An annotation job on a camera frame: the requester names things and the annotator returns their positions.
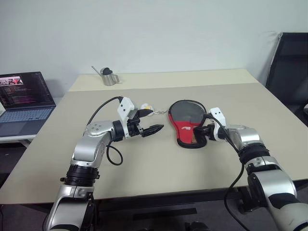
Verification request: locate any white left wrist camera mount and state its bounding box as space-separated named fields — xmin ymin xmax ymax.
xmin=116 ymin=96 xmax=135 ymax=138

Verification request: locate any steel watering can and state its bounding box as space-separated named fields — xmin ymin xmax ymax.
xmin=91 ymin=65 xmax=120 ymax=87

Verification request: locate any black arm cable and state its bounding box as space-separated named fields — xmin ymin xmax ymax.
xmin=86 ymin=96 xmax=124 ymax=166
xmin=203 ymin=113 xmax=250 ymax=231

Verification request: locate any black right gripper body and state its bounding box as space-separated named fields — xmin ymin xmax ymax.
xmin=204 ymin=124 xmax=216 ymax=141

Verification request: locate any open laptop computer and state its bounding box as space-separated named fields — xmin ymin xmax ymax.
xmin=0 ymin=71 xmax=57 ymax=138

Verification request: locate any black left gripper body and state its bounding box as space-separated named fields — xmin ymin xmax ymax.
xmin=127 ymin=109 xmax=145 ymax=138

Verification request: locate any white plush keychain charm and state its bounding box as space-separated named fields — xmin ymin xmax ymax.
xmin=141 ymin=103 xmax=169 ymax=116

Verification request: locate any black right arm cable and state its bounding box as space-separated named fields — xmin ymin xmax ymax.
xmin=203 ymin=113 xmax=250 ymax=231

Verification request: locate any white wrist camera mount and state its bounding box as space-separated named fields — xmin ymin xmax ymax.
xmin=116 ymin=96 xmax=135 ymax=138
xmin=208 ymin=107 xmax=227 ymax=141

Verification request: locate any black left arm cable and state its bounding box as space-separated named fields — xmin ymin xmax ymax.
xmin=86 ymin=96 xmax=124 ymax=166

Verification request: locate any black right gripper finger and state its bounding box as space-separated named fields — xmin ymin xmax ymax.
xmin=193 ymin=126 xmax=209 ymax=136

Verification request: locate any black office chair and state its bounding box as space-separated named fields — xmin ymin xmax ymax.
xmin=265 ymin=32 xmax=308 ymax=126

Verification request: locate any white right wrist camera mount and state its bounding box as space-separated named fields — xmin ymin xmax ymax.
xmin=208 ymin=107 xmax=227 ymax=141

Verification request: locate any red black paddle case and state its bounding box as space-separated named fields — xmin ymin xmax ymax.
xmin=167 ymin=99 xmax=209 ymax=149

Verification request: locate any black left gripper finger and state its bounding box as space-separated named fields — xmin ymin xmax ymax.
xmin=141 ymin=124 xmax=165 ymax=138
xmin=137 ymin=108 xmax=153 ymax=118

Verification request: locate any black table frame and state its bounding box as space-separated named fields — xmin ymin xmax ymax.
xmin=95 ymin=187 xmax=252 ymax=215

